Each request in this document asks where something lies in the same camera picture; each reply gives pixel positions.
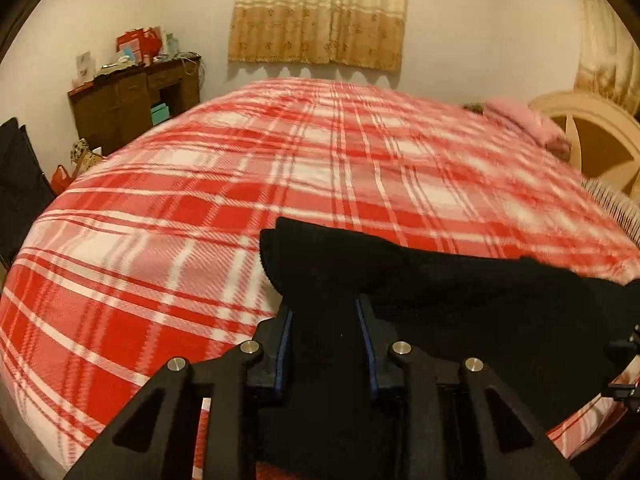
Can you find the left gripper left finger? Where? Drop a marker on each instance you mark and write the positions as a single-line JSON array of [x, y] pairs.
[[183, 404]]

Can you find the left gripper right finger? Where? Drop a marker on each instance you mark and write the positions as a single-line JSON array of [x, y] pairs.
[[460, 421]]

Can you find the black pants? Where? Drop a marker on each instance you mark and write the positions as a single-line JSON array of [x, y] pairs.
[[543, 329]]

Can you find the striped pillow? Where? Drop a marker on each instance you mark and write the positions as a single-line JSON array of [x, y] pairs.
[[620, 207]]

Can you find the red plaid bed sheet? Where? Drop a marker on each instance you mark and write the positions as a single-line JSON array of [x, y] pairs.
[[154, 252]]

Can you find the red plastic bag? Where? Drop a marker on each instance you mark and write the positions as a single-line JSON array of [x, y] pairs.
[[60, 180]]

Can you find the cream wooden headboard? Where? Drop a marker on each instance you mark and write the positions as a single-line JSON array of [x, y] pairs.
[[604, 137]]

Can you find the patterned bag on floor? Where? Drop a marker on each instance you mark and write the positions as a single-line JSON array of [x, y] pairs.
[[82, 158]]

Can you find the pink folded blanket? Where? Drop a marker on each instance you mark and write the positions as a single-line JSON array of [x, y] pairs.
[[530, 124]]

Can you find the teal box under desk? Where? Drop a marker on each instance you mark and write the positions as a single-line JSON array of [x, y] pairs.
[[159, 113]]

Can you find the beige side curtain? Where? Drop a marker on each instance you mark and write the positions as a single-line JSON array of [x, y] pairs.
[[609, 57]]

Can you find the dark wooden desk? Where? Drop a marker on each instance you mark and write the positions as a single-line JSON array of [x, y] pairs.
[[111, 111]]

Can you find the white photo card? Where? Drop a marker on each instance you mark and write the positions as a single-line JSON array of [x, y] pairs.
[[86, 67]]

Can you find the red gift bag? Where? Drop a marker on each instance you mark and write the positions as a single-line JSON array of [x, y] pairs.
[[141, 44]]

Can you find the beige window curtain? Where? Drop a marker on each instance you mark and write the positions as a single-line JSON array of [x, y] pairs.
[[362, 33]]

